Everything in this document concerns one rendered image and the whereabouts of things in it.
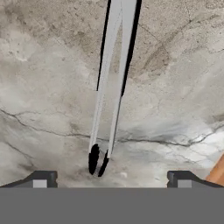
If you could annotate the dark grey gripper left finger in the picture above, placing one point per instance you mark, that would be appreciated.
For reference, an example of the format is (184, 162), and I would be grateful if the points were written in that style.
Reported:
(43, 177)

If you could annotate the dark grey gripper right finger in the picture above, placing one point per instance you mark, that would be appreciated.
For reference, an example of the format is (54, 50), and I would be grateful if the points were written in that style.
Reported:
(180, 176)

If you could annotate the silver tongs with black tips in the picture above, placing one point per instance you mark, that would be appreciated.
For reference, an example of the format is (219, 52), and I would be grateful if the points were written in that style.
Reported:
(108, 75)

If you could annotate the brown wooden cupboard front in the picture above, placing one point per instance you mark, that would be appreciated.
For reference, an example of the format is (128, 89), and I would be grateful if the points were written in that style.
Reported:
(218, 173)

